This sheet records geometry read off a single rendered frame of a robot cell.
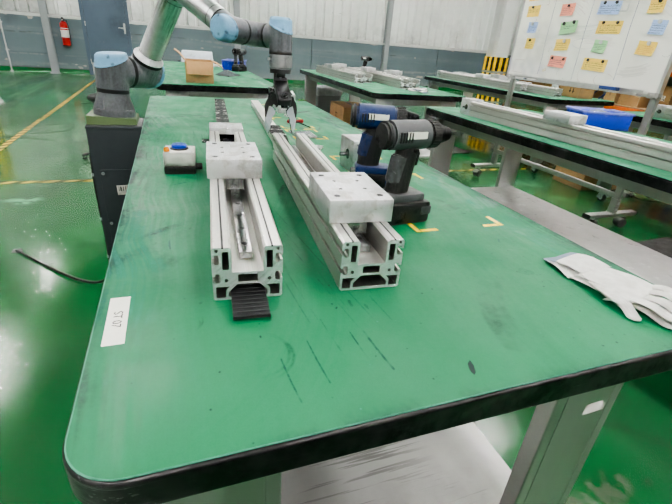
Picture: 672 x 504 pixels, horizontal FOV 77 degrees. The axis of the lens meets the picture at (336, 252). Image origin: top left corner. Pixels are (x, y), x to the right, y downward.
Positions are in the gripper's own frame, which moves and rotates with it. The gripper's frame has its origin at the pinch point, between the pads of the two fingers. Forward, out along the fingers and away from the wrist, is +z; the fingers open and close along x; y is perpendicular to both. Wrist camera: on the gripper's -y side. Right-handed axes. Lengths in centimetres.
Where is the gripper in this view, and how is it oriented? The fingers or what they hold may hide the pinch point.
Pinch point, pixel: (280, 130)
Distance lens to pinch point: 157.2
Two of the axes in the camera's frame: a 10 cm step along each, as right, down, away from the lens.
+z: -0.7, 8.9, 4.4
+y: -2.6, -4.4, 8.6
